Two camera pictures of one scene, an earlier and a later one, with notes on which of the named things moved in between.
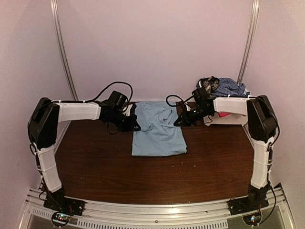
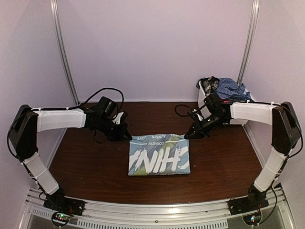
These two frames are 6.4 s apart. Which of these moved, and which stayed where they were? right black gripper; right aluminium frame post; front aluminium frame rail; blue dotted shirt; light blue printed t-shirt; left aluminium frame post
Moved: right black gripper; light blue printed t-shirt
Stayed: right aluminium frame post; left aluminium frame post; blue dotted shirt; front aluminium frame rail
